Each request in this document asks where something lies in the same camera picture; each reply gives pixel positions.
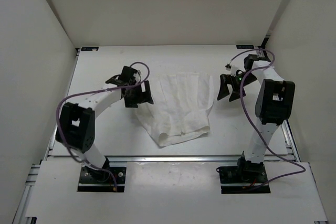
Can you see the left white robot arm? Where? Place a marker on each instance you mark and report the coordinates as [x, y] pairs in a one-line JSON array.
[[76, 114]]

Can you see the aluminium frame rail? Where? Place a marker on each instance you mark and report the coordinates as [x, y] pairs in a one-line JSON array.
[[140, 159]]

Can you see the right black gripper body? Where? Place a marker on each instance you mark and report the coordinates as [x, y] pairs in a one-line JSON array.
[[242, 80]]

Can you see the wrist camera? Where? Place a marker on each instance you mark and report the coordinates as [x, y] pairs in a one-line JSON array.
[[232, 69], [137, 76]]

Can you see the white pleated skirt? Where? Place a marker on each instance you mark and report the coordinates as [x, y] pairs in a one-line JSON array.
[[180, 110]]

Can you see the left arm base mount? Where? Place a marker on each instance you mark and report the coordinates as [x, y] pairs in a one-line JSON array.
[[96, 181]]

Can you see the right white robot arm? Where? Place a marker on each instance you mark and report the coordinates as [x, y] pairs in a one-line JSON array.
[[273, 105]]

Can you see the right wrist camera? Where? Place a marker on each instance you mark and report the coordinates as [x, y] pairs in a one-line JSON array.
[[232, 69]]

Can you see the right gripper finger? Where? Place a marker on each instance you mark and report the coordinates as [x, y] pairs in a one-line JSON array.
[[235, 95], [225, 80]]

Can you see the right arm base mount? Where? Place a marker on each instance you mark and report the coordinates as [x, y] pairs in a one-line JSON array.
[[244, 178]]

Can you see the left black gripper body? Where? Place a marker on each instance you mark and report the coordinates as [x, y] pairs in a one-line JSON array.
[[135, 91]]

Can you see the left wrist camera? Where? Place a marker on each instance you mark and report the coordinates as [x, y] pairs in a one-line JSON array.
[[137, 76]]

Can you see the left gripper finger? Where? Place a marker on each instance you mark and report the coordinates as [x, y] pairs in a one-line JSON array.
[[130, 103], [146, 94]]

